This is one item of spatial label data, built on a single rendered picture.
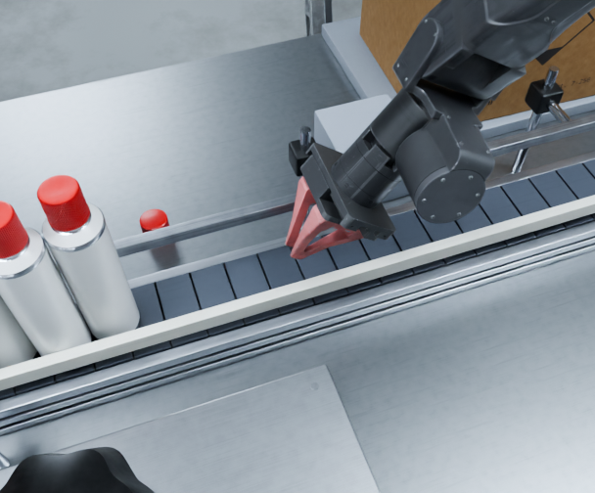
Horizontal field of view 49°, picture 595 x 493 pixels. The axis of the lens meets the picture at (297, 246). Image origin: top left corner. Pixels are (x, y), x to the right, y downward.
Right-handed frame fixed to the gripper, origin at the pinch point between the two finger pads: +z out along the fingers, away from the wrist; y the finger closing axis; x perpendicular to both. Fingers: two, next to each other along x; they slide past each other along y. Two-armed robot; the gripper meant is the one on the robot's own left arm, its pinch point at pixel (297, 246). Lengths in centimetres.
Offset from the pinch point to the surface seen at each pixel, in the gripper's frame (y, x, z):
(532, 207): -0.3, 26.0, -14.3
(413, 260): 4.0, 10.4, -5.4
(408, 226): -2.4, 14.3, -4.9
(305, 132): -9.2, -0.9, -7.5
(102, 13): -197, 48, 80
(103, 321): 2.1, -15.3, 13.3
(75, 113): -40.1, -9.3, 20.4
